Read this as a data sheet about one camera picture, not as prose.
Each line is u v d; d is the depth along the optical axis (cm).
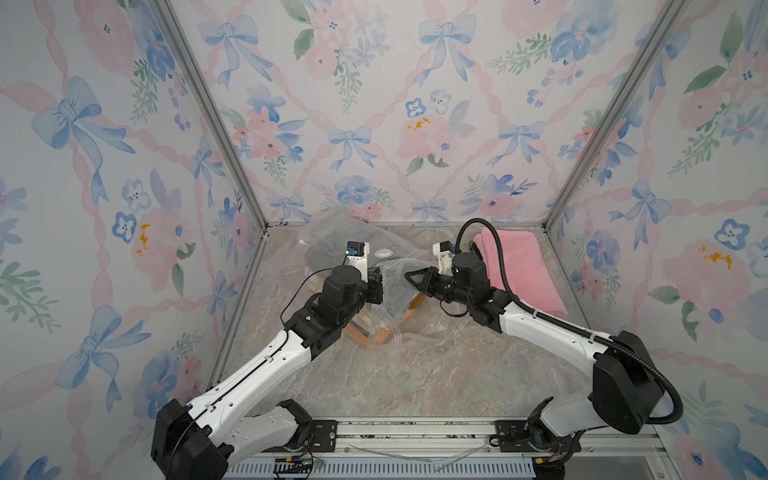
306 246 107
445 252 74
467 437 76
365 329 81
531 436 67
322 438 74
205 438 39
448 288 69
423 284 75
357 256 62
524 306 56
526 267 100
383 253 84
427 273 70
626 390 42
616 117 87
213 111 86
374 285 65
